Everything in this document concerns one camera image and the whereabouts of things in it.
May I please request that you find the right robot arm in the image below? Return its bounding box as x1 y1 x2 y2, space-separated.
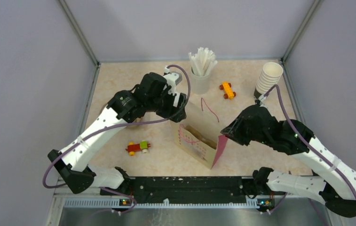
221 105 356 218

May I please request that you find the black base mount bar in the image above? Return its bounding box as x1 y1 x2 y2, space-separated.
116 176 272 204

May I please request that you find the white straw holder cup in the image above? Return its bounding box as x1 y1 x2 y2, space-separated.
190 68 211 95

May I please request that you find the aluminium frame rail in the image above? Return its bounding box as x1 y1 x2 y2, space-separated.
71 63 102 144

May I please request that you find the brown pulp cup carrier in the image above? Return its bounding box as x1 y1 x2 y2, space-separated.
99 103 146 129

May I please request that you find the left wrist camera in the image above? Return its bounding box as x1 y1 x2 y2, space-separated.
163 67 182 94

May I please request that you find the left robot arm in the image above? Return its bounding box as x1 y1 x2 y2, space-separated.
48 72 188 195

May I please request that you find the stack of paper cups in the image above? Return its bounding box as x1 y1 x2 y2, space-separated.
253 62 284 99

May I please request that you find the red green toy car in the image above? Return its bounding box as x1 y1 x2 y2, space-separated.
126 140 151 156

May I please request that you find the paper cakes gift bag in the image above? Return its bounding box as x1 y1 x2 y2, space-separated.
170 98 228 169

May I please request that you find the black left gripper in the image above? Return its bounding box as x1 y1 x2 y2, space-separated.
146 87 186 122

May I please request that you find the orange toy car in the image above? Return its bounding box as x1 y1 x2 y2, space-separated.
219 82 237 99

